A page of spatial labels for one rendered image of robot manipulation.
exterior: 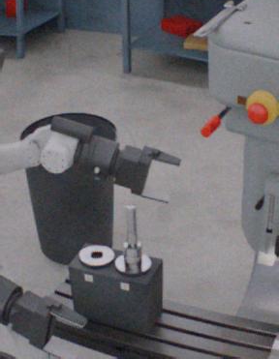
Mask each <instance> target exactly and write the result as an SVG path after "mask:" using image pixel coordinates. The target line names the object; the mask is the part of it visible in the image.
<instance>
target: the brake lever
mask: <svg viewBox="0 0 279 359"><path fill-rule="evenodd" d="M230 110H231V107H227V106H225V107H224V108H223V109H222V110H221V111H220V112H219V113H218V114H217V115H216V116H212V117H210V118H209V119H208V120H207V123H206V124H205V125H203V127H202V128H201V135H202V136H204V137H209V136H211V135H212V134H213V133H214V132H215V131H216V129H217V128H219V127H220V126H221V125H222V121H221V120H222V119H223V117H224V116H225V115H226V114H227V113H228V112H229V111H230Z"/></svg>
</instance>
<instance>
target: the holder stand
mask: <svg viewBox="0 0 279 359"><path fill-rule="evenodd" d="M68 266H69V276H70V286H71V294H72V297H73V304H74V311H75V312H76V313H78V314H81V315H82V316H84V317H86V318H87V319H88V320H91V321H95V322H98V323H103V324H108V325H111V326H115V327H118V328H122V329H129V330H132V331H136V332H142V333H145V334H148V333H149V330H150V329H151V328H152V326H153V325H154V323H155V322H156V319H157V318H158V316H159V315H160V313H161V311H162V310H163V270H164V260H163V259H161V258H156V257H153V256H148V255H144V254H143V255H142V266H141V267H136V268H130V267H127V266H125V264H124V254H123V251H119V250H115V249H111V248H108V247H106V246H101V245H93V244H89V243H84V246H83V247H82V248H81V249H80V251H79V252H78V254H77V255H76V257H75V258H73V261H72V262H71V263H70V264H69V265H68Z"/></svg>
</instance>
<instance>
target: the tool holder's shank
mask: <svg viewBox="0 0 279 359"><path fill-rule="evenodd" d="M126 220H127V236H126V243H127V244H128V246H136V245H137V242H138V241H139V238H138V235H137V214H136V205H134V204H128V206H126Z"/></svg>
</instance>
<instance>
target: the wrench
mask: <svg viewBox="0 0 279 359"><path fill-rule="evenodd" d="M224 8H226V9H225V10H223V11H222V12H221V13H219V14H218V15H216V16H215V17H213V18H212V20H210V21H209V22H207V23H206V24H205V25H204V27H202V28H201V29H200V30H198V31H197V32H196V33H195V34H194V37H197V38H206V37H207V35H209V34H210V33H211V32H212V31H213V30H215V28H216V27H218V26H219V25H221V24H222V22H224V21H225V20H226V19H227V18H229V16H231V15H233V14H234V13H235V12H236V11H242V10H244V9H245V8H247V4H246V3H242V4H241V5H240V6H239V7H238V6H233V1H229V2H228V3H226V4H225V5H224Z"/></svg>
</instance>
